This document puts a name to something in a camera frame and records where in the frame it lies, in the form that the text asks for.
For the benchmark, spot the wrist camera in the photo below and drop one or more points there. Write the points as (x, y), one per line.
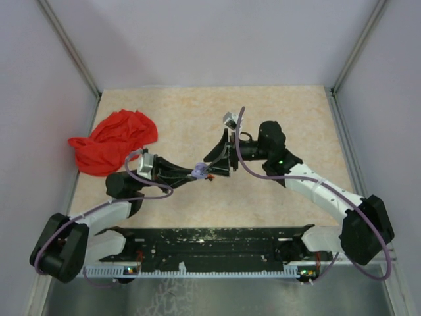
(145, 165)
(231, 120)

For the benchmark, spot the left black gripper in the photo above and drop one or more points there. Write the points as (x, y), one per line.
(163, 168)

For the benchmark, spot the left aluminium frame post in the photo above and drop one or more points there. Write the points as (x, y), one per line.
(68, 45)

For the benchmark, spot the black orange earbud lower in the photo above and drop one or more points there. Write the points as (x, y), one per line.
(209, 177)

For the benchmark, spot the red crumpled cloth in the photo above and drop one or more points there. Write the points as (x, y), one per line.
(104, 151)

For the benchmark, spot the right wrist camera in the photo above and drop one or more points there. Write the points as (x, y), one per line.
(231, 120)

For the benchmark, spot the lilac earbud charging case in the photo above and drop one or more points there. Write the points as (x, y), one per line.
(199, 171)

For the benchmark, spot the right aluminium frame post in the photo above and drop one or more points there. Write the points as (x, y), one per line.
(360, 44)

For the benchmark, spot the aluminium frame post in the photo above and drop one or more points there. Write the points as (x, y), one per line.
(68, 45)
(360, 44)

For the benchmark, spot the aluminium rail right side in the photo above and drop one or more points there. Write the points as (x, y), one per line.
(349, 153)

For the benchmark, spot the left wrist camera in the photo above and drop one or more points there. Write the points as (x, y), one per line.
(145, 165)

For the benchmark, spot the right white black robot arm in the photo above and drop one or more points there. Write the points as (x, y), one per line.
(364, 225)

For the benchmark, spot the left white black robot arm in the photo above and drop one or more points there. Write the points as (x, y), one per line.
(67, 245)

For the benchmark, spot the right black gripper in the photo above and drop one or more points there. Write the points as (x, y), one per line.
(221, 166)

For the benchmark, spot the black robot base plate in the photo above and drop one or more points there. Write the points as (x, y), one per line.
(215, 250)

